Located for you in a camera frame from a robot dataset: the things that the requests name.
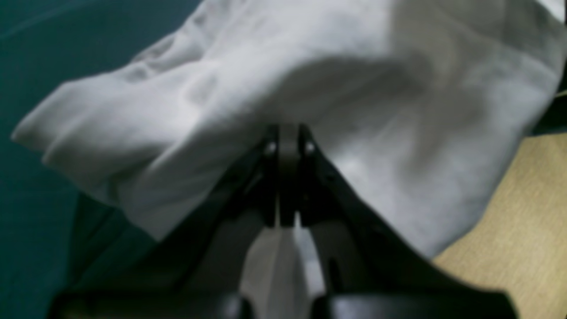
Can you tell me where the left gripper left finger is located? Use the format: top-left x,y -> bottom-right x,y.
48,125 -> 282,319

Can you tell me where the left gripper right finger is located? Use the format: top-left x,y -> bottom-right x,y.
289,124 -> 518,319

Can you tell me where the white T-shirt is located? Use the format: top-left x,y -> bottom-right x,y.
12,0 -> 566,258

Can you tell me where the teal table cloth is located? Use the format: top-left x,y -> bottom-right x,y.
0,0 -> 199,319

